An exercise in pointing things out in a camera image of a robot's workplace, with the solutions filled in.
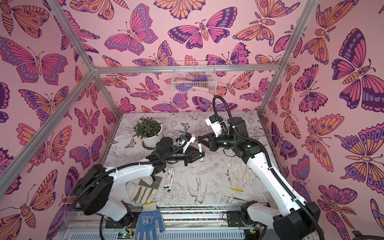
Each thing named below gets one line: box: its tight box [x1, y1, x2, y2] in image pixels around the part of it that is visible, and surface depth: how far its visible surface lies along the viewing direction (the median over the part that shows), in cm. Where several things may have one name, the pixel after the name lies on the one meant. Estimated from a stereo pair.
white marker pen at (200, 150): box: [198, 143, 204, 162], surface depth 71 cm
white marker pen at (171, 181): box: [168, 169, 175, 191], surface depth 87 cm
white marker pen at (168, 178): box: [164, 167, 174, 189], surface depth 87 cm
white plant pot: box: [141, 119, 163, 149], surface depth 92 cm
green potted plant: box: [133, 116, 162, 139], surface depth 91 cm
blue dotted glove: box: [134, 201, 165, 240], surface depth 74 cm
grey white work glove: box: [125, 176, 163, 204], surface depth 84 cm
